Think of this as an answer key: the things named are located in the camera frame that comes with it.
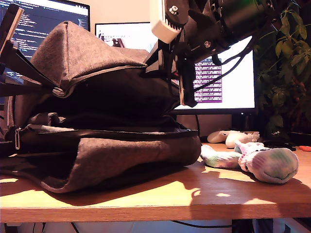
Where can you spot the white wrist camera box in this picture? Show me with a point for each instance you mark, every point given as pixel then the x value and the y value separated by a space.
pixel 162 29

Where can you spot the monitor with dark code screen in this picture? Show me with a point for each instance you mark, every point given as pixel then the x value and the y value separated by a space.
pixel 48 21

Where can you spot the dark table leg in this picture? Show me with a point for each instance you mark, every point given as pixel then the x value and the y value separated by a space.
pixel 241 227

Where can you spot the pastel tie-dye sock pair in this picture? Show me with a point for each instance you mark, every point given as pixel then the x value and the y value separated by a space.
pixel 274 165

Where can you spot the grey fabric backpack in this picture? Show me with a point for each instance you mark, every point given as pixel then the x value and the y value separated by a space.
pixel 121 155

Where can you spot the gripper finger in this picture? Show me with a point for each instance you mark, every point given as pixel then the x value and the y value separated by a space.
pixel 24 89
pixel 29 66
pixel 189 82
pixel 159 60

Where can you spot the green leafy potted plant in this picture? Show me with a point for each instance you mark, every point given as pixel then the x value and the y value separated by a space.
pixel 289 53

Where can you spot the white game controller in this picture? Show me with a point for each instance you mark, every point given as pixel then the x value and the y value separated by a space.
pixel 233 140

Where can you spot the monitor with white screen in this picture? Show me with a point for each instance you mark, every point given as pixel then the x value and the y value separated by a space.
pixel 238 80

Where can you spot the small orange object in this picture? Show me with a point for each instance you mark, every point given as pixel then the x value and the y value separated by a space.
pixel 305 148

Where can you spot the black monitor stand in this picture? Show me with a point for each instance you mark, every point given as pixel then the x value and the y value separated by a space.
pixel 239 122

